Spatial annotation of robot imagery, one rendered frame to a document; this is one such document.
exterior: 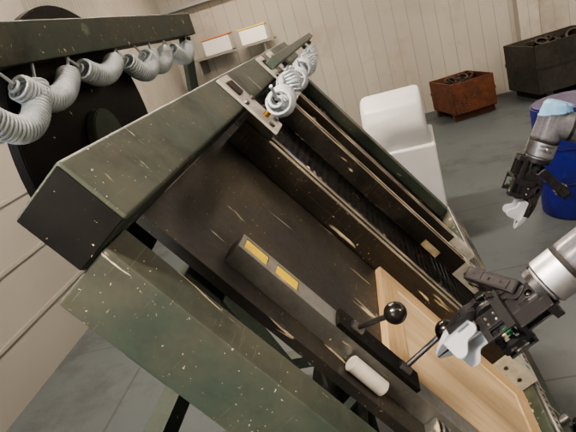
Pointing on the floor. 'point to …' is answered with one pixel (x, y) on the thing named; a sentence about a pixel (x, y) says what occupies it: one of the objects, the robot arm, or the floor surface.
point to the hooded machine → (405, 134)
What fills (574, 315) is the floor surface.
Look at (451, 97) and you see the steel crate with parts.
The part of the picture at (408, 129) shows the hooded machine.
